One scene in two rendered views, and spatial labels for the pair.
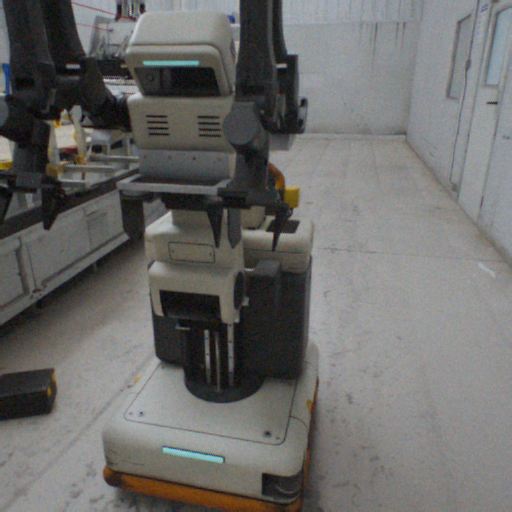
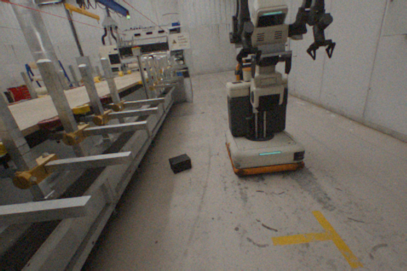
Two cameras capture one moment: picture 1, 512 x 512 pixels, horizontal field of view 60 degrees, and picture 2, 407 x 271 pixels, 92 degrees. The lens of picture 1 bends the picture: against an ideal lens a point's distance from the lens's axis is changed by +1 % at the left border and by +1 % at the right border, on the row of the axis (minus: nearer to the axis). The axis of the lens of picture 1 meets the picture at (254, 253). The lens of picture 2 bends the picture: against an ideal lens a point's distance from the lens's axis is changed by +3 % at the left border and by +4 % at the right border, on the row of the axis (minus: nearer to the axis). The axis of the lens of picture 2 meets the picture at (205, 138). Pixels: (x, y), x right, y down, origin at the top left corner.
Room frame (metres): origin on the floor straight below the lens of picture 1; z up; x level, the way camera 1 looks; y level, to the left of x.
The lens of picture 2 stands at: (-0.34, 0.99, 1.09)
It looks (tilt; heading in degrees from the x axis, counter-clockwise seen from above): 23 degrees down; 349
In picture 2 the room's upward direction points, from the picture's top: 7 degrees counter-clockwise
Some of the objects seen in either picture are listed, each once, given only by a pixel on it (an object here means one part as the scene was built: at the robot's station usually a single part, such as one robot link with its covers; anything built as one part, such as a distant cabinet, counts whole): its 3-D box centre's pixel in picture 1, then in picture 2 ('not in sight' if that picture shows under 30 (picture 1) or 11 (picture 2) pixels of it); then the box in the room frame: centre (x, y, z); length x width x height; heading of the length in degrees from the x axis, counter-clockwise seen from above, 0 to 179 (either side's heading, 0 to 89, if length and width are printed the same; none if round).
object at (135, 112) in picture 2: not in sight; (119, 115); (0.82, 1.23, 0.83); 0.43 x 0.03 x 0.04; 78
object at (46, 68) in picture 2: not in sight; (68, 121); (0.55, 1.38, 0.90); 0.04 x 0.04 x 0.48; 78
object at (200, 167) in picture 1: (183, 198); (270, 60); (1.02, 0.17, 0.99); 0.28 x 0.16 x 0.22; 77
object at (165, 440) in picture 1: (225, 404); (258, 146); (1.30, 0.10, 0.16); 0.67 x 0.64 x 0.25; 167
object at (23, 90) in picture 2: not in sight; (23, 96); (9.11, 6.28, 0.41); 0.76 x 0.48 x 0.81; 175
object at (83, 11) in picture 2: not in sight; (84, 12); (7.06, 2.64, 2.65); 1.71 x 0.09 x 0.32; 168
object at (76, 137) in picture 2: not in sight; (77, 134); (0.57, 1.37, 0.83); 0.14 x 0.06 x 0.05; 168
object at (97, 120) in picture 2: not in sight; (103, 117); (0.82, 1.32, 0.83); 0.14 x 0.06 x 0.05; 168
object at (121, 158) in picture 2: not in sight; (66, 165); (0.33, 1.34, 0.80); 0.43 x 0.03 x 0.04; 78
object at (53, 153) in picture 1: (53, 156); (154, 77); (2.26, 1.00, 0.90); 0.04 x 0.04 x 0.48; 78
